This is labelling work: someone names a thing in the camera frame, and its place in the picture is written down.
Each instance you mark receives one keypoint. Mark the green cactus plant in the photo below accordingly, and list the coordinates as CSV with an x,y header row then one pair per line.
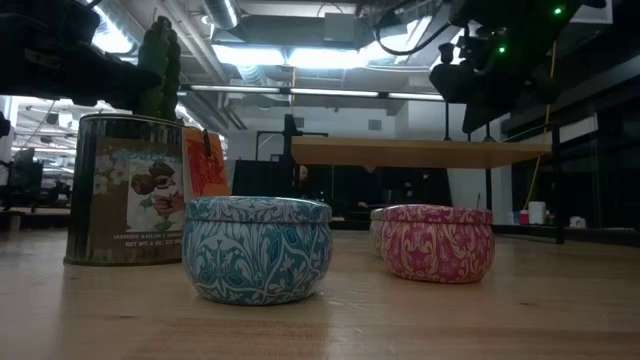
x,y
157,55

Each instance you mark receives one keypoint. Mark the bright ceiling light panel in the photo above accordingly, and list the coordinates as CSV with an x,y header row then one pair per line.
x,y
300,57

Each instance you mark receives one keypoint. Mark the black candlestick holder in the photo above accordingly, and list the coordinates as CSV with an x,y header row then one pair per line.
x,y
469,137
446,52
486,138

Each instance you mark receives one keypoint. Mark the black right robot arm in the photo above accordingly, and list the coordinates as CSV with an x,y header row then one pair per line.
x,y
520,20

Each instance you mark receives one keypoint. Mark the long pendant light fixture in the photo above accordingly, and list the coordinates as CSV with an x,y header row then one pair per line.
x,y
330,92

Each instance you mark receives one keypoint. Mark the grey ceiling box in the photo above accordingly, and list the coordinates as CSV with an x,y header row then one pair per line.
x,y
340,27

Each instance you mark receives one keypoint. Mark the round silver ventilation duct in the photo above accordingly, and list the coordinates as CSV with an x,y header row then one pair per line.
x,y
222,12

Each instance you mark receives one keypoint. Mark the wooden shelf with black frame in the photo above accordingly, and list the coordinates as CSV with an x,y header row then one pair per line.
x,y
425,152

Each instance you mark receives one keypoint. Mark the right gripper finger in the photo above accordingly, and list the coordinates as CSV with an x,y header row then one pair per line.
x,y
457,95
455,76

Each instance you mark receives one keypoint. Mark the small white object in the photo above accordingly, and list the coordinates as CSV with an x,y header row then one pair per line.
x,y
577,223

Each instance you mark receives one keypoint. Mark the teal patterned round candle tin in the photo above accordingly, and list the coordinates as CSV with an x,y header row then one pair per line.
x,y
255,250

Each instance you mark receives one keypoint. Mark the person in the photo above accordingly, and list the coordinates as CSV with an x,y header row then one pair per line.
x,y
302,174

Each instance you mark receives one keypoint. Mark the black office chair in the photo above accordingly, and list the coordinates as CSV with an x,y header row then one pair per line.
x,y
22,180

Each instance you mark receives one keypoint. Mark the pink patterned round candle tin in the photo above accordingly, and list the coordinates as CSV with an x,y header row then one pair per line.
x,y
437,245

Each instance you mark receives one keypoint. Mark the small red container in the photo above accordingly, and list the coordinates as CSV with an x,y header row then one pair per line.
x,y
524,218

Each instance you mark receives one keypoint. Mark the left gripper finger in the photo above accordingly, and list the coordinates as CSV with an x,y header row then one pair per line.
x,y
125,70
125,92

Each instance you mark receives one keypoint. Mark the white paper roll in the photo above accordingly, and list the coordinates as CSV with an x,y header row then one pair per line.
x,y
537,213

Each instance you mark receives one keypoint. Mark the grey patterned round candle tin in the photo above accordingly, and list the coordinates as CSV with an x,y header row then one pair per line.
x,y
375,230

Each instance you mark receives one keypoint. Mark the tall tin with brown label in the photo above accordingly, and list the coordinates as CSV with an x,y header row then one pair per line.
x,y
115,200

